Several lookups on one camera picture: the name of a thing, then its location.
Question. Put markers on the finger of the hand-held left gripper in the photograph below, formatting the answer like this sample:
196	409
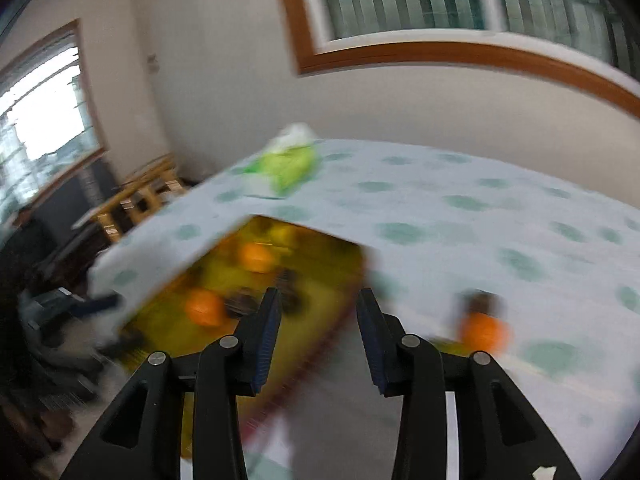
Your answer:
102	304
124	342

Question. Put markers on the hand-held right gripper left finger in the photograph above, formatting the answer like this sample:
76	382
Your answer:
267	340

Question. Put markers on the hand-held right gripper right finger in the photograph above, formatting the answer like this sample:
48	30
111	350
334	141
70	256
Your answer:
372	340

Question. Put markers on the dark brown round fruit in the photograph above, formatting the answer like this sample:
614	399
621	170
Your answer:
241	304
289	294

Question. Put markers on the orange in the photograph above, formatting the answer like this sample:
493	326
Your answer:
204	307
485	334
255	258

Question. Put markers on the red and gold tin box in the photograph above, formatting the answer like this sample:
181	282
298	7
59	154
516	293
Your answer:
320	270

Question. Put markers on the dark furniture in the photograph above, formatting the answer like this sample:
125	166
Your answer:
30	270

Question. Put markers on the wooden chair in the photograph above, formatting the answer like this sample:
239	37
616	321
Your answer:
140	200

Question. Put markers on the small dark fruit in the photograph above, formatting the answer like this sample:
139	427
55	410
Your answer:
481	302

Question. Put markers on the cloud print tablecloth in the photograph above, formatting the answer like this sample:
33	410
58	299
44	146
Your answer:
450	185

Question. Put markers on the green tissue box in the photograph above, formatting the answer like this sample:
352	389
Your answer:
287	164

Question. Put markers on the wood framed side window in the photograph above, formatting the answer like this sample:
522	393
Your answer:
45	110

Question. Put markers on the wood framed barred window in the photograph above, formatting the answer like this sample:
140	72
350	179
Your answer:
400	57

